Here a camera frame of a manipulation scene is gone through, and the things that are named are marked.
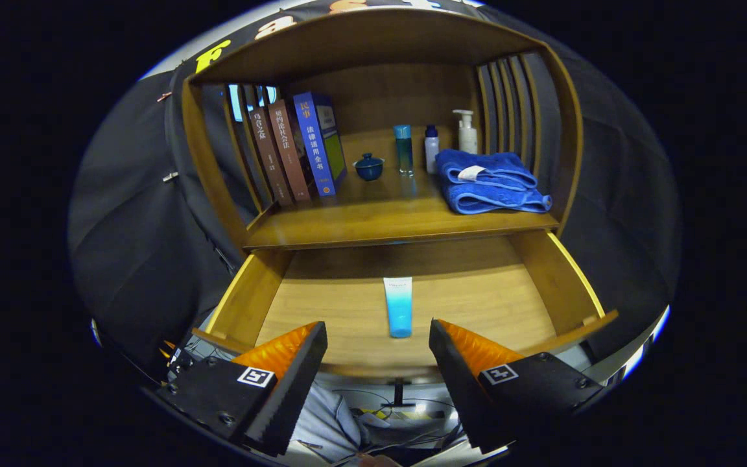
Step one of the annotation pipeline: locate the wooden cabinet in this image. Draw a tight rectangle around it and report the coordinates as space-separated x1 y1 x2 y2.
181 8 584 254

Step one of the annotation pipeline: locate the blue book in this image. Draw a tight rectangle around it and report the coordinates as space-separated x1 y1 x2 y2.
293 91 348 197

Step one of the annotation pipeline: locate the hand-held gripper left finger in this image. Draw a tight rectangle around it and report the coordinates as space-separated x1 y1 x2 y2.
156 321 329 457

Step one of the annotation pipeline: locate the teal glass bottle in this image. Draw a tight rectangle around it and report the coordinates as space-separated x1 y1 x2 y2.
394 125 414 177

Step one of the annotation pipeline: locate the black cable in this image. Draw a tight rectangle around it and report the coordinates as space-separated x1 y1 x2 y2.
331 388 468 464

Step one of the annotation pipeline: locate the person's leg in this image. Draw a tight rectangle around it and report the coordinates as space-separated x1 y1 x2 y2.
289 379 377 465

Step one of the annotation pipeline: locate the brown book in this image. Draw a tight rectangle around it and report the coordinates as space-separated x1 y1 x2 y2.
248 106 293 207
268 99 313 202

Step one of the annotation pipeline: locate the white pump bottle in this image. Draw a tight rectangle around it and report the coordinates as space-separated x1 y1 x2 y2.
453 109 479 155

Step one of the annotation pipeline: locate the blue lidded tea cup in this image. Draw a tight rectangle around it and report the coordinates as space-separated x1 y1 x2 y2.
353 153 385 182

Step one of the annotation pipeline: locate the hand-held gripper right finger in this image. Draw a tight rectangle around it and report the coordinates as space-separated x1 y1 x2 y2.
429 318 604 455

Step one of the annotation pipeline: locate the white bottle with blue cap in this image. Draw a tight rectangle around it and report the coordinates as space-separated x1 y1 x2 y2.
425 125 440 174

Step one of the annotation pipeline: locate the blue folded towel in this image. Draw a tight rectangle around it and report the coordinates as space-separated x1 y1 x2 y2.
435 149 552 215

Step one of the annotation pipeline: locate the blue cosmetic tube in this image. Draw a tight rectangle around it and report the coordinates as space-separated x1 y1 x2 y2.
383 277 414 339

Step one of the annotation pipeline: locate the black backdrop cloth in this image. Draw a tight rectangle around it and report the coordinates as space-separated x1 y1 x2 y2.
67 0 682 377

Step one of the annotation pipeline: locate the wooden drawer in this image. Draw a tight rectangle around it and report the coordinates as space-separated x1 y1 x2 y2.
192 230 619 408

